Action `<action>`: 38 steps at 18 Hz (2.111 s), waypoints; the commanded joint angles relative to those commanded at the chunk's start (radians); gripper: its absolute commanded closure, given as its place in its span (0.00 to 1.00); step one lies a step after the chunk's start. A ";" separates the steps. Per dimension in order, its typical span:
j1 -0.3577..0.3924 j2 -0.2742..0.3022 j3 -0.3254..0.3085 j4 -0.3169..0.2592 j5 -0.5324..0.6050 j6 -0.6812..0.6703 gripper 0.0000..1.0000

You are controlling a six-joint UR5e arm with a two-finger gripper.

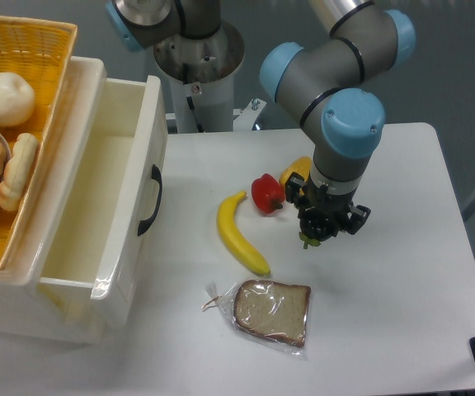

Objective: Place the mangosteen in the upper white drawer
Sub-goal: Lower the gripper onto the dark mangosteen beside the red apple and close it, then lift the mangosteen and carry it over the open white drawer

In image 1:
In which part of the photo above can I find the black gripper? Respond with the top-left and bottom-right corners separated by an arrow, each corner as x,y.
285,172 -> 371,235

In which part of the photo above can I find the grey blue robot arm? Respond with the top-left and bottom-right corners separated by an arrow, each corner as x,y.
106,1 -> 416,241

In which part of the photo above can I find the open upper white drawer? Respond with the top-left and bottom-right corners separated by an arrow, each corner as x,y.
38,76 -> 167,304

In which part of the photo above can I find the white drawer cabinet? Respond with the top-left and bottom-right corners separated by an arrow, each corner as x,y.
0,57 -> 149,343

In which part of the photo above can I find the yellow bell pepper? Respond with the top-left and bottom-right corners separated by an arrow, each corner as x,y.
279,156 -> 313,190

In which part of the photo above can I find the red bell pepper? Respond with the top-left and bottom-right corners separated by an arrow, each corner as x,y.
251,173 -> 285,215

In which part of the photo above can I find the yellow banana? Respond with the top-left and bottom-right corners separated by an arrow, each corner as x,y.
216,191 -> 270,276

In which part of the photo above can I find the bread slice in plastic bag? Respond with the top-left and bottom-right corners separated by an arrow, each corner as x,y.
201,279 -> 312,356

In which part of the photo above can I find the braided bread roll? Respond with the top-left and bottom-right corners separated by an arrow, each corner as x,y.
0,133 -> 39,212

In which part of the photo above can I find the yellow wicker basket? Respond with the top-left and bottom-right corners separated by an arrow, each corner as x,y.
0,16 -> 78,270

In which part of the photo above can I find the white round bun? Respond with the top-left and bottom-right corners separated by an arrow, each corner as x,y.
0,72 -> 35,127

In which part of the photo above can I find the black drawer handle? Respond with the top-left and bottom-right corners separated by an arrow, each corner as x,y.
137,164 -> 163,237

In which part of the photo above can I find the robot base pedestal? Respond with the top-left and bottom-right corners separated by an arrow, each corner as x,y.
153,21 -> 266,134

